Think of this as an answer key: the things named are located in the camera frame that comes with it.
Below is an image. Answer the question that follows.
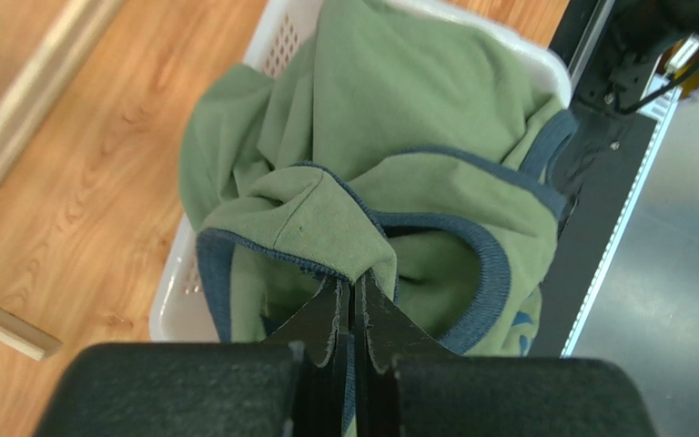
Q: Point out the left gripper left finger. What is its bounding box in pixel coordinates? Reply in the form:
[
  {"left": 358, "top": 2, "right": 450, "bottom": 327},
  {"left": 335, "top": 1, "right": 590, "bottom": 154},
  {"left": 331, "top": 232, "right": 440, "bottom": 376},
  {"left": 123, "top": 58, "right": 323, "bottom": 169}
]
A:
[{"left": 265, "top": 276, "right": 351, "bottom": 436}]

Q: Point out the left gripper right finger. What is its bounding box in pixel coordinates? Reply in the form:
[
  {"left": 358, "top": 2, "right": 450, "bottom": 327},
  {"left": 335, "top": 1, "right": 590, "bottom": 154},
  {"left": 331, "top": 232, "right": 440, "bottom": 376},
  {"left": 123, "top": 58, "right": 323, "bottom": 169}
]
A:
[{"left": 354, "top": 269, "right": 454, "bottom": 436}]

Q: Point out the olive green tank top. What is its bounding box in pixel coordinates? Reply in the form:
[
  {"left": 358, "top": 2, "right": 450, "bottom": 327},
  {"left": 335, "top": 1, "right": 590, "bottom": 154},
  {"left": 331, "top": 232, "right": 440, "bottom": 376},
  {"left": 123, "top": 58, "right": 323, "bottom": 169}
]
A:
[{"left": 178, "top": 0, "right": 580, "bottom": 437}]

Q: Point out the white plastic basket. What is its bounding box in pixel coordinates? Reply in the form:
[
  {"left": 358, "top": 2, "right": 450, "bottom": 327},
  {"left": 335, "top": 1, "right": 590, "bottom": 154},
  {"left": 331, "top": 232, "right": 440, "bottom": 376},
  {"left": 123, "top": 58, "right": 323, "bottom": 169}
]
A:
[{"left": 147, "top": 0, "right": 573, "bottom": 343}]

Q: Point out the wooden clothes rack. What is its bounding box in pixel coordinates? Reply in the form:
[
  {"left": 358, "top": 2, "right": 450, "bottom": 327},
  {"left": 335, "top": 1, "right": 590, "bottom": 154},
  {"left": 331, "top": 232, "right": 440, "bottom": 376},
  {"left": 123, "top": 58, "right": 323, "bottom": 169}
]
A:
[{"left": 0, "top": 0, "right": 122, "bottom": 361}]

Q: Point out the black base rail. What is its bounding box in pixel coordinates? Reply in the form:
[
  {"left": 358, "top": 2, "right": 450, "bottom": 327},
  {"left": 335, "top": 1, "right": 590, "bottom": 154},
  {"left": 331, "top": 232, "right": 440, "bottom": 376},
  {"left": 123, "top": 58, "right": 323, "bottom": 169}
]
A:
[{"left": 530, "top": 1, "right": 699, "bottom": 357}]

